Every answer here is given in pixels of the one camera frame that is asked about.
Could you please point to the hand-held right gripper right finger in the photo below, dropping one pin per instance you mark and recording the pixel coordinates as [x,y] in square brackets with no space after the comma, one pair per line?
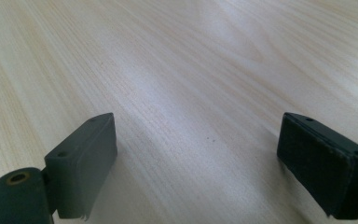
[320,165]

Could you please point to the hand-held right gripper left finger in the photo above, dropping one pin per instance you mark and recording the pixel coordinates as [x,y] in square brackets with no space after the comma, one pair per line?
[81,165]

